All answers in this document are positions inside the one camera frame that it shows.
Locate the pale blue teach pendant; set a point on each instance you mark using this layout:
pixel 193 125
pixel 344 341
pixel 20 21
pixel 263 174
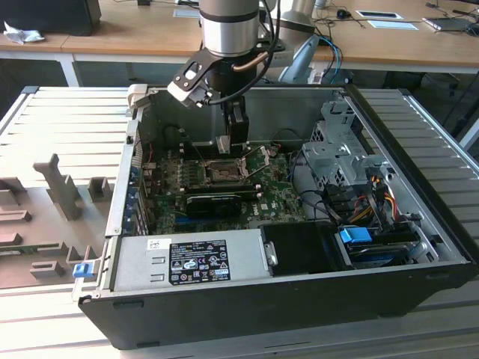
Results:
pixel 299 60

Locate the black computer box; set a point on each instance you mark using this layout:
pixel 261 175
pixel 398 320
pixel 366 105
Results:
pixel 48 16

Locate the green motherboard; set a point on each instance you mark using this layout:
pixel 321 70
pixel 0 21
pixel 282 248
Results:
pixel 273 202

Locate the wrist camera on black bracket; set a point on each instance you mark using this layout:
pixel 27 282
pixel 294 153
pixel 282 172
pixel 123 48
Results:
pixel 187 89

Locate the blue plastic case latch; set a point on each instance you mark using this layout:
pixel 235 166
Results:
pixel 83 271

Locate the black computer mouse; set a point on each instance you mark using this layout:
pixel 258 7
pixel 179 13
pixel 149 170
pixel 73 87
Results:
pixel 342 13

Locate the grey parts rack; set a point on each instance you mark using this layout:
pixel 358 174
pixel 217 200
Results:
pixel 45 220

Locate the wooden desk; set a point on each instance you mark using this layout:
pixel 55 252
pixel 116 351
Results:
pixel 149 35

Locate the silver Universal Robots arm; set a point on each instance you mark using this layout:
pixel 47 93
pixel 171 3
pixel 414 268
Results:
pixel 228 26

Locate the green RAM stick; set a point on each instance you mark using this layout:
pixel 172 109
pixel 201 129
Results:
pixel 22 250

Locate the black plastic shroud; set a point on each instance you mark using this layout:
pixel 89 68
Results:
pixel 299 250

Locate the beige plastic case latch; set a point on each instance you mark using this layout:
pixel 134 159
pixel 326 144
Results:
pixel 137 95

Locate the CPU socket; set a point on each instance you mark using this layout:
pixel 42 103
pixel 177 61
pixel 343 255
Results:
pixel 224 172

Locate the silver power supply with label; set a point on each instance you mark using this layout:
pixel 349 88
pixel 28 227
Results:
pixel 142 261

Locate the black and silver PC case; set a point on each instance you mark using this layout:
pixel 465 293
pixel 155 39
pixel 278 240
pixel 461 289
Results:
pixel 262 321

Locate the silver perforated drive cage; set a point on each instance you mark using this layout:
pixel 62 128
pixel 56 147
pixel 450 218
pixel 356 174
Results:
pixel 337 161

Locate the hard disk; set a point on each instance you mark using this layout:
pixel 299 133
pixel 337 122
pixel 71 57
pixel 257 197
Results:
pixel 385 254

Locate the blue disk carrier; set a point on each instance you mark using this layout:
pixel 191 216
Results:
pixel 353 237

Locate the grey laptop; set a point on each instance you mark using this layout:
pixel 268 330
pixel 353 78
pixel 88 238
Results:
pixel 449 24

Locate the crumpled white paper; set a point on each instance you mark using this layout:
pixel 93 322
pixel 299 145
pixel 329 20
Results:
pixel 22 34

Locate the black graphics card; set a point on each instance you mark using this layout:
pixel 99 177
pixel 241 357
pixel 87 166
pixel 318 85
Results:
pixel 213 205

